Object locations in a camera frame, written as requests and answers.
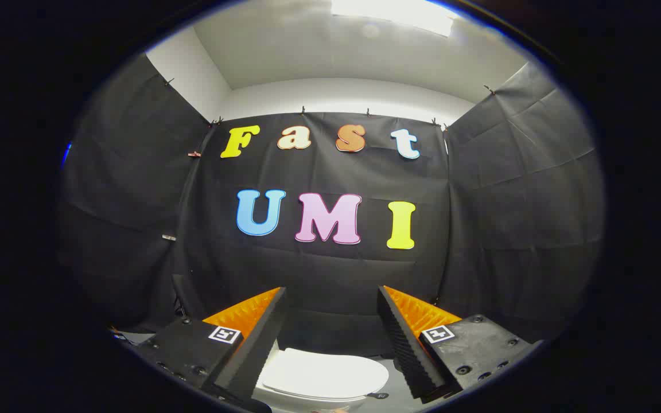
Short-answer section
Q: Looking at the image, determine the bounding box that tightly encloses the black backdrop cloth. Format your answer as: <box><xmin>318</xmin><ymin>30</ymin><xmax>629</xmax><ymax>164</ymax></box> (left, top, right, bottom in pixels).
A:
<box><xmin>58</xmin><ymin>54</ymin><xmax>605</xmax><ymax>356</ymax></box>

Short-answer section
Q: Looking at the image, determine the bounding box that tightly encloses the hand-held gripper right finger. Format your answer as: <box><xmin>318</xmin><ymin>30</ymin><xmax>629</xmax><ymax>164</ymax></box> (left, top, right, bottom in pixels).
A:
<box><xmin>376</xmin><ymin>285</ymin><xmax>542</xmax><ymax>402</ymax></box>

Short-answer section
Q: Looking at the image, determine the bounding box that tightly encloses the white toilet lid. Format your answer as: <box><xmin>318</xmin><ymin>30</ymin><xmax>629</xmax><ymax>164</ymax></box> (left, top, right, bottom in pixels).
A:
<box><xmin>261</xmin><ymin>348</ymin><xmax>390</xmax><ymax>401</ymax></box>

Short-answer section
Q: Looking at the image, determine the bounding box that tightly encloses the ceiling light panel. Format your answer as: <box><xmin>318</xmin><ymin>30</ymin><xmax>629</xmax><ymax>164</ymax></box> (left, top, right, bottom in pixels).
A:
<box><xmin>330</xmin><ymin>0</ymin><xmax>460</xmax><ymax>37</ymax></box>

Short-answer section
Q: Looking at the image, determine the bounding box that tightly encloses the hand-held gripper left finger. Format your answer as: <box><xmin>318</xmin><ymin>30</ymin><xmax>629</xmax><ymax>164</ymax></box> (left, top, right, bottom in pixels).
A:
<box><xmin>134</xmin><ymin>287</ymin><xmax>287</xmax><ymax>403</ymax></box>

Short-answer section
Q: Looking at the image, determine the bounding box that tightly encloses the white toilet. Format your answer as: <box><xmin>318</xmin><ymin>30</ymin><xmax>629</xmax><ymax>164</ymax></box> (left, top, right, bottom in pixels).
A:
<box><xmin>252</xmin><ymin>344</ymin><xmax>391</xmax><ymax>413</ymax></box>

